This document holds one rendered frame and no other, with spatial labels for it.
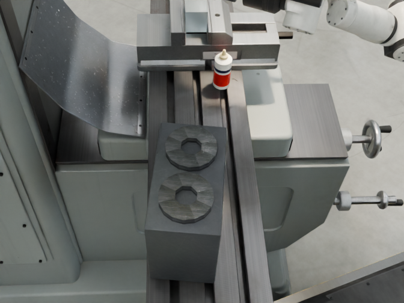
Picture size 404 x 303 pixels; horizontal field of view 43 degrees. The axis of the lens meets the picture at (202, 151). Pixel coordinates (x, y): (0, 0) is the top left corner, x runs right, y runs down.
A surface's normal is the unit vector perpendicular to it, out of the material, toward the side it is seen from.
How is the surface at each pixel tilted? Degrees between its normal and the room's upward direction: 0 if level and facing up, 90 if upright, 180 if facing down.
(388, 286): 0
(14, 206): 88
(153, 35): 0
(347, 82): 0
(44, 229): 88
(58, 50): 63
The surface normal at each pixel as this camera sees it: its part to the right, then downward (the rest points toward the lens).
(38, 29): 0.91, -0.29
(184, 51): 0.06, 0.80
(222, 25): 0.04, -0.60
